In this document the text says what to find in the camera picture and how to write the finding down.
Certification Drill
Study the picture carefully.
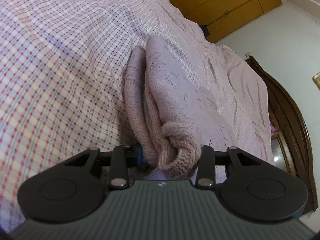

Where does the dark wooden headboard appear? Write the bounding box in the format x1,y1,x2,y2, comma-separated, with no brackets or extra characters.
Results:
246,56,318,214

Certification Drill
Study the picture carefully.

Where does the lilac knitted sweater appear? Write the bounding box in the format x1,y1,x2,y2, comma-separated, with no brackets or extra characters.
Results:
124,36,231,179

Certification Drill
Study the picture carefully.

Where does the gold picture frame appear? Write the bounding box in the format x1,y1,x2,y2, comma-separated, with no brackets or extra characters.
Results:
312,73,320,89

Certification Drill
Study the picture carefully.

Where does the black item by wardrobe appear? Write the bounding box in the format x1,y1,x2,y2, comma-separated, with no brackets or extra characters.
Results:
200,24,210,37

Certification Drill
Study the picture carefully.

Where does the pink checked bed sheet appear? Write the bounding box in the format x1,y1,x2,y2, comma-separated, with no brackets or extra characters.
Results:
1,0,273,232

